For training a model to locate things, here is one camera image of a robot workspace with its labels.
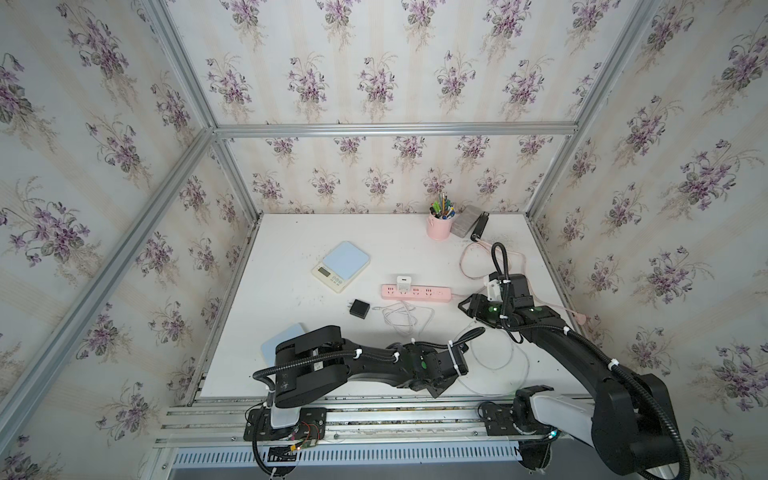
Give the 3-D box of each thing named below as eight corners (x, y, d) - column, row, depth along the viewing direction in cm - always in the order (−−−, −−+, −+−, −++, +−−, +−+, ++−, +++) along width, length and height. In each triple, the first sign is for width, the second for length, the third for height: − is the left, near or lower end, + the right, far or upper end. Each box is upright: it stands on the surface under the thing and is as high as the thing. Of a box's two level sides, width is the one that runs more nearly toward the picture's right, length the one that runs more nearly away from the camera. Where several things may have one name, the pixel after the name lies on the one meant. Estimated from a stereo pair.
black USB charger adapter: (346, 312, 95) (345, 309, 93) (353, 301, 98) (352, 297, 96) (364, 320, 94) (363, 316, 92) (370, 307, 96) (370, 304, 94)
